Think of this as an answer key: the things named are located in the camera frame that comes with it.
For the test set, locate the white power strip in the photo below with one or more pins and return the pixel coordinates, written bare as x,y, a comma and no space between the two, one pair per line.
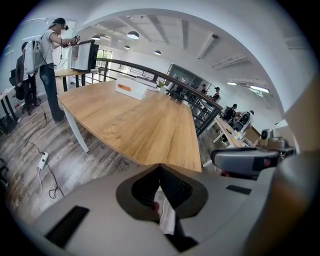
43,160

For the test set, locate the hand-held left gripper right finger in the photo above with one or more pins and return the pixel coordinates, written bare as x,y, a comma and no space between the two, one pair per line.
185,192

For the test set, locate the white plastic tray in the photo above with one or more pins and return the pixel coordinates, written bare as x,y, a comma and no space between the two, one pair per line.
132,90

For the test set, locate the black monitor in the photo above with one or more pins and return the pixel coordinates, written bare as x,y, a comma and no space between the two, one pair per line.
83,56

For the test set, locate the white desk with black legs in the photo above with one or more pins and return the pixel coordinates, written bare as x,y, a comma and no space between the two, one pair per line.
7,100

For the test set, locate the large black pendant lamp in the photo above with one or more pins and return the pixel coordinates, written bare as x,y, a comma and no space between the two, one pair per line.
132,35

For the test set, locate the wooden desk with black legs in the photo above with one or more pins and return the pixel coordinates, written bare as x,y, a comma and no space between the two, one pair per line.
67,73

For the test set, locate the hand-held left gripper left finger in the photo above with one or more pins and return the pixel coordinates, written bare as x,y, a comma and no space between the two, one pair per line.
140,192

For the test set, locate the wooden side table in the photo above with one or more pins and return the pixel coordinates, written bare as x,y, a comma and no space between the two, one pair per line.
226,130

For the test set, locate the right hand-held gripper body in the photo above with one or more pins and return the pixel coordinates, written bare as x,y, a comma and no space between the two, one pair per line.
277,143

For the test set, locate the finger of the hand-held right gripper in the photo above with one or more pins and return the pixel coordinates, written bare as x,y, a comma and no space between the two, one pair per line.
237,158

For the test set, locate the green plant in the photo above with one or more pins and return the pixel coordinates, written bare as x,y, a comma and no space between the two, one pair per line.
161,84

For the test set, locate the maroon and white book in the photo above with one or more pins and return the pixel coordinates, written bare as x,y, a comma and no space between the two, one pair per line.
147,83

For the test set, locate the black office chair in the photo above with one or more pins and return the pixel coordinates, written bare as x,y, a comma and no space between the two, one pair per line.
17,87

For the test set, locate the white table leg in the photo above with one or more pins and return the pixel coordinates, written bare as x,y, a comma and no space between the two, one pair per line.
207,163
77,132

